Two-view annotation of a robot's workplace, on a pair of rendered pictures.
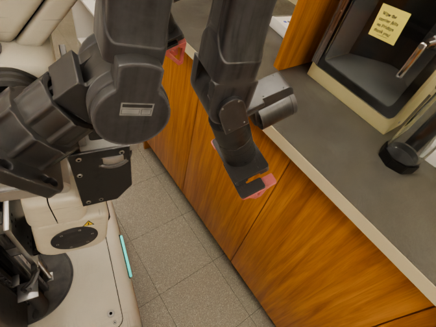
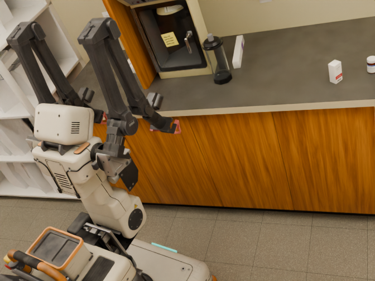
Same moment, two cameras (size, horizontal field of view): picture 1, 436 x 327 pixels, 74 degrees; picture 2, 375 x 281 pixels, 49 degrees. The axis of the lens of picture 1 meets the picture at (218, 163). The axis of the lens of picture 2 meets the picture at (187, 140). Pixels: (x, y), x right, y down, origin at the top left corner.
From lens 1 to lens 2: 1.34 m
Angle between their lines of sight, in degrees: 12
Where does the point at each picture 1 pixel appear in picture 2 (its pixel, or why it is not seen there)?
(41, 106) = (114, 137)
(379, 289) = (260, 127)
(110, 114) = (128, 127)
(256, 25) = (137, 88)
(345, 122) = (193, 83)
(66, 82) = (114, 130)
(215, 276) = (224, 224)
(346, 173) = (207, 101)
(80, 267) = (147, 269)
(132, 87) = (128, 119)
